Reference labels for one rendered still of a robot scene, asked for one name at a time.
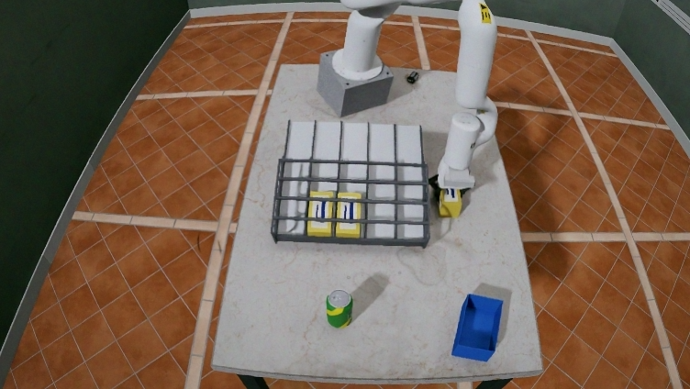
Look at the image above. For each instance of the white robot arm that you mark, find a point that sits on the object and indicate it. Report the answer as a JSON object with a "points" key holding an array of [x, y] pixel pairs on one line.
{"points": [[477, 48]]}

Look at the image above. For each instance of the blue open box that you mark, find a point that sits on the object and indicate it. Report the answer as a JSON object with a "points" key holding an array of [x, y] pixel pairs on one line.
{"points": [[479, 324]]}

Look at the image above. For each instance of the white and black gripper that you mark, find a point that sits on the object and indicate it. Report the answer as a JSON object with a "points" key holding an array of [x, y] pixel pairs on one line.
{"points": [[443, 169]]}

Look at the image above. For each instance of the grey metal grid rack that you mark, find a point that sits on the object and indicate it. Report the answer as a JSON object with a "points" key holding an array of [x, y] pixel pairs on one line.
{"points": [[292, 208]]}

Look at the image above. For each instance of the green and yellow drink can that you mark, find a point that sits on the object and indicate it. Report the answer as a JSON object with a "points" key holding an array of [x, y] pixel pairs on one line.
{"points": [[339, 308]]}

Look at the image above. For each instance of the yellow butter carton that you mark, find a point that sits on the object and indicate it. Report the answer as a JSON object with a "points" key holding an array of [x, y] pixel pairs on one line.
{"points": [[450, 203], [320, 209], [348, 211]]}

